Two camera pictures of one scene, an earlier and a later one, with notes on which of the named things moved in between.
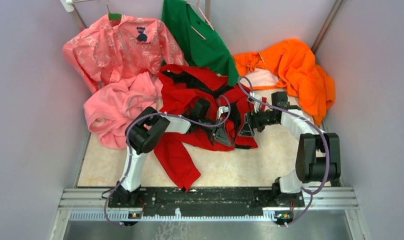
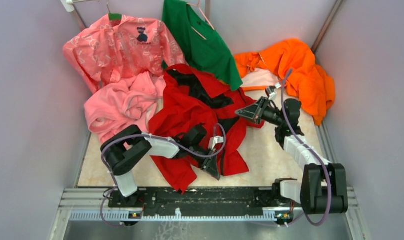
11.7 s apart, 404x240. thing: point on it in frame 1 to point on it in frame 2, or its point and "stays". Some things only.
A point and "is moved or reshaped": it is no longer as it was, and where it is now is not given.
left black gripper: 221,136 to 209,164
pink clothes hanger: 198,5 stays
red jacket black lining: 212,105 is moved or reshaped
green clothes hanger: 113,16 stays
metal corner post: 336,6 stays
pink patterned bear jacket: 132,44 stays
